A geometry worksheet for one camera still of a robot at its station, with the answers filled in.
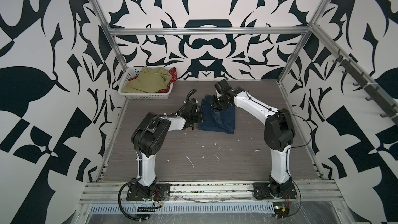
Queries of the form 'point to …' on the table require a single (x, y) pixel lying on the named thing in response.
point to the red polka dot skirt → (173, 72)
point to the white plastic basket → (132, 72)
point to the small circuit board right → (281, 210)
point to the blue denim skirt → (214, 120)
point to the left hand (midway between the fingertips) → (204, 113)
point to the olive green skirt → (150, 80)
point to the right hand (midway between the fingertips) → (211, 104)
